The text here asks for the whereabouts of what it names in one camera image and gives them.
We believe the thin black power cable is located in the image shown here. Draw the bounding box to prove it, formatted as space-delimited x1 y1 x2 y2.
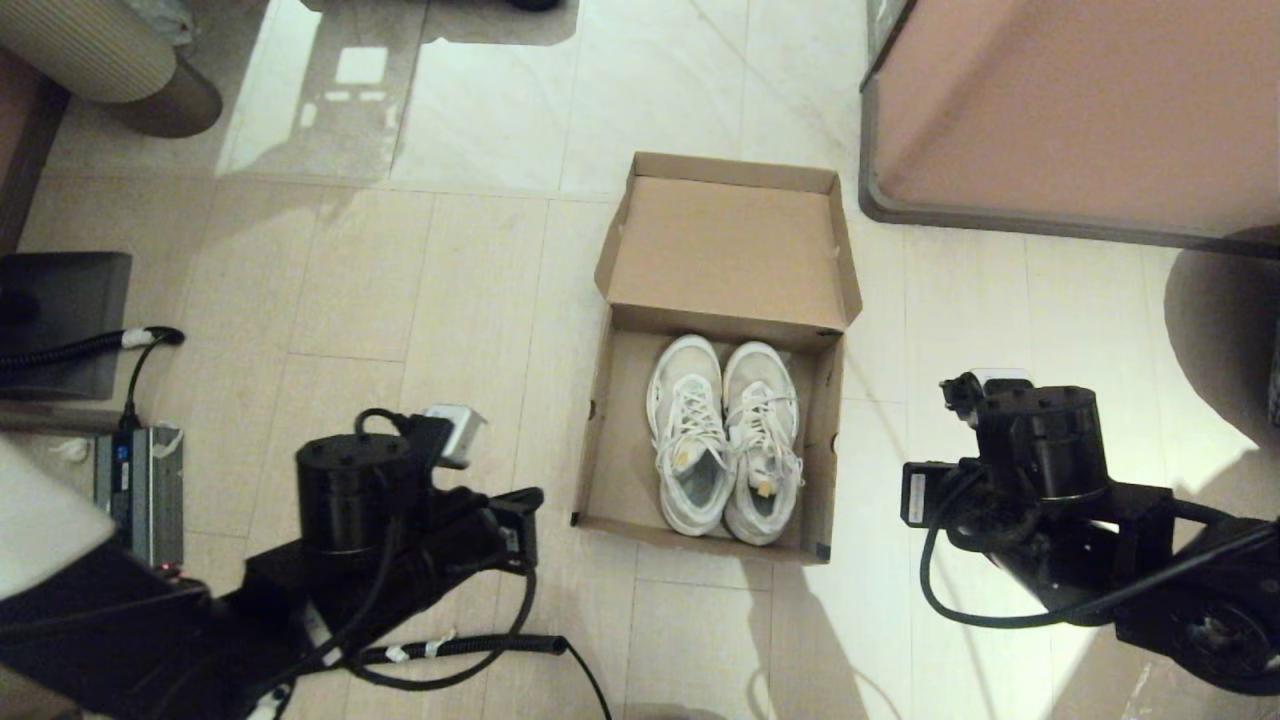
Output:
125 345 166 431

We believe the long black corrugated conduit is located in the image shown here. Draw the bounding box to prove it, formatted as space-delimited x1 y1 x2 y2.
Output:
350 634 613 720

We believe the black corrugated conduit with plug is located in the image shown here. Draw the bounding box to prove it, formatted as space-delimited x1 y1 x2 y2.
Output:
0 328 188 373

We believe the grey metal power supply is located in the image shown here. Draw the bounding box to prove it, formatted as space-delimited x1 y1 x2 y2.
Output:
95 427 186 571

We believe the cardboard shoe box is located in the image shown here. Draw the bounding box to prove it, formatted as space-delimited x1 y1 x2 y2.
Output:
572 152 864 566

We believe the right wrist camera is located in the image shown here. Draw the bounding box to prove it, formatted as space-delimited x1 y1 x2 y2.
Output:
940 370 1031 419

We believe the clear crinkled plastic sheet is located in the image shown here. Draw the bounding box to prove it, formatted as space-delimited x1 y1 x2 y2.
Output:
1115 650 1216 720

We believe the grey crumpled bag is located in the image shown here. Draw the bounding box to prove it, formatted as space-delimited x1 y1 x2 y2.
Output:
125 0 199 49

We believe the pink cabinet with grey frame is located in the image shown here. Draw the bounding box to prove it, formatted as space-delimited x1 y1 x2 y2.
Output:
860 0 1280 251

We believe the white lace-up sneaker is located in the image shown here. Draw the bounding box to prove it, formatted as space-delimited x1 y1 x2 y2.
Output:
720 342 805 547
647 335 738 538

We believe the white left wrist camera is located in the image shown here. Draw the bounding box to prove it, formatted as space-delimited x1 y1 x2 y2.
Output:
424 404 488 470

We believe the dark brown wooden furniture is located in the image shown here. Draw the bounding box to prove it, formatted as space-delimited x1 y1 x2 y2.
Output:
0 50 71 251

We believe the beige ribbed cylinder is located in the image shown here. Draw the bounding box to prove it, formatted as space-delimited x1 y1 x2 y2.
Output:
0 0 223 138

